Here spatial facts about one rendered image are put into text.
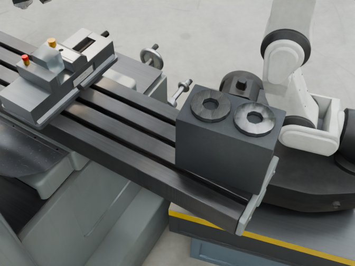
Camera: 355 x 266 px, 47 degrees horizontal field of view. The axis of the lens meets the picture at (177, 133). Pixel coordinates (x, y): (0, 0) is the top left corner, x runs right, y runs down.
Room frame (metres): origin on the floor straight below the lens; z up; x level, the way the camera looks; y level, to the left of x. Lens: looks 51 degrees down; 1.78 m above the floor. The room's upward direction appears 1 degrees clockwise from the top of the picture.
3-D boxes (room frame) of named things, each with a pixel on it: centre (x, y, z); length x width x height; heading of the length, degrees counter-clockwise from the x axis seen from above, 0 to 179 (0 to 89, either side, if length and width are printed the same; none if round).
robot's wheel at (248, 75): (1.27, -0.28, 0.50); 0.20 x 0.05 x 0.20; 74
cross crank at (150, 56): (1.29, 0.13, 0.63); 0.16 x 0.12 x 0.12; 150
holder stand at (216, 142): (0.59, -0.12, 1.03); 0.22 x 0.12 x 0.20; 68
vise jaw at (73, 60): (0.89, 0.33, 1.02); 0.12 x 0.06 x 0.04; 58
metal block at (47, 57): (0.85, 0.36, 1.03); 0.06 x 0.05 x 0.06; 58
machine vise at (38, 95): (0.87, 0.34, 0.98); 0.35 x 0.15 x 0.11; 148
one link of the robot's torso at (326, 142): (0.94, -0.47, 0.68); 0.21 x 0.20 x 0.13; 74
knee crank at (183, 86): (1.25, 0.00, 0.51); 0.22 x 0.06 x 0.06; 150
